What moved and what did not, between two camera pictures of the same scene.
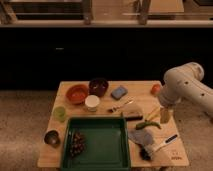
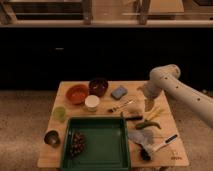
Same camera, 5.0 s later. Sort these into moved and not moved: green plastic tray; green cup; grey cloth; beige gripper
Moved: beige gripper
Not moved: green cup; green plastic tray; grey cloth
